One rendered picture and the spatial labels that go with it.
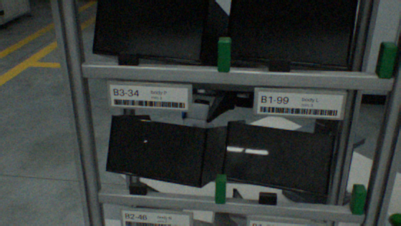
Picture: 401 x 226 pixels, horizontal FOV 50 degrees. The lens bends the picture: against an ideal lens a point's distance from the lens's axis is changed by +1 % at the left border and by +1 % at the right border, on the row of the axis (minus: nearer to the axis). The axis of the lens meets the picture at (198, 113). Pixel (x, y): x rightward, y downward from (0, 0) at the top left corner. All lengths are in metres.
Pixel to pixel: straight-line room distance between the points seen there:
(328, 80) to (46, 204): 2.46
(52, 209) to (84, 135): 2.25
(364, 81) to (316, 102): 0.05
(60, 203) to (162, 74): 2.36
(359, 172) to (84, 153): 1.09
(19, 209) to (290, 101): 2.46
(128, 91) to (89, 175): 0.12
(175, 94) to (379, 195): 0.24
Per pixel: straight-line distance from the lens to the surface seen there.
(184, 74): 0.43
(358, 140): 1.20
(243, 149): 0.54
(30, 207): 2.78
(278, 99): 0.43
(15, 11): 7.12
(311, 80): 0.43
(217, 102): 0.80
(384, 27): 3.88
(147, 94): 0.44
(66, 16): 0.44
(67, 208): 2.71
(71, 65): 0.45
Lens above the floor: 1.62
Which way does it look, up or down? 26 degrees down
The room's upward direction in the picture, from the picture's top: straight up
